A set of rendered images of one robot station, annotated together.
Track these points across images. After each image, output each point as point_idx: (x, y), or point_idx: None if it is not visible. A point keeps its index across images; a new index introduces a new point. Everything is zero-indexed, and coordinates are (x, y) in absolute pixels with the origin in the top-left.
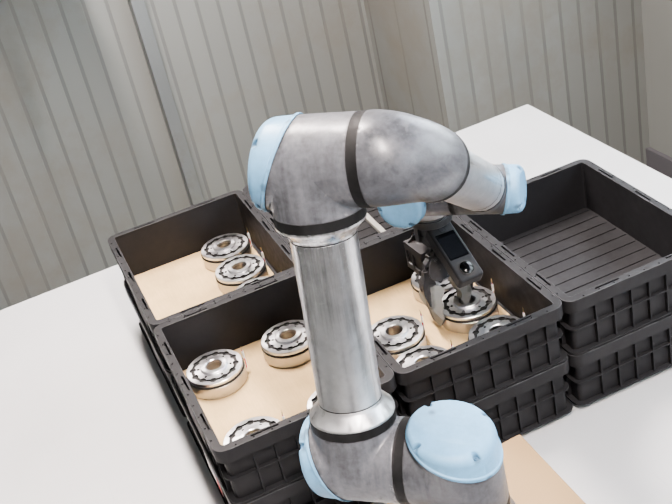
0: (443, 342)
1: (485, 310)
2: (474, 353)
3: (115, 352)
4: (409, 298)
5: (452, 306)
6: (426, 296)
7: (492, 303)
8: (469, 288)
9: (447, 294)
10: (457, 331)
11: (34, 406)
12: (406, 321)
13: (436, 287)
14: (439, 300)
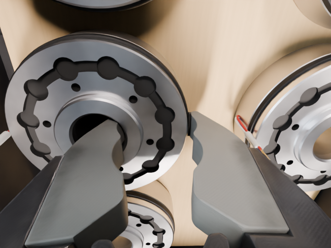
0: (222, 57)
1: (64, 51)
2: None
3: None
4: (178, 214)
5: (148, 139)
6: (296, 190)
7: (25, 72)
8: (71, 156)
9: (132, 184)
10: (172, 68)
11: None
12: (278, 156)
13: (243, 215)
14: (215, 156)
